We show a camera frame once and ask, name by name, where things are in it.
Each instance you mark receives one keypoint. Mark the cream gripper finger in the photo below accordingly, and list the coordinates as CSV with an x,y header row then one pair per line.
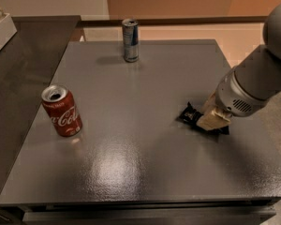
x,y
209,105
214,118

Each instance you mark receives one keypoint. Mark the black RXBAR chocolate bar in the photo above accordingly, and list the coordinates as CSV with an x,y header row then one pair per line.
x,y
191,116

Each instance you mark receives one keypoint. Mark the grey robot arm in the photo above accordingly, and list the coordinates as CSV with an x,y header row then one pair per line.
x,y
248,87

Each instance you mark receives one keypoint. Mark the blue silver Red Bull can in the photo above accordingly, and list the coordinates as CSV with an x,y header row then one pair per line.
x,y
130,39

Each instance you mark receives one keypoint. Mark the red Coca-Cola can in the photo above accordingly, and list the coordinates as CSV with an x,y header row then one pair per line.
x,y
60,106

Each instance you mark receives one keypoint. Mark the dark grey side counter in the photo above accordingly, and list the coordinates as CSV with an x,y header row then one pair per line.
x,y
27,65

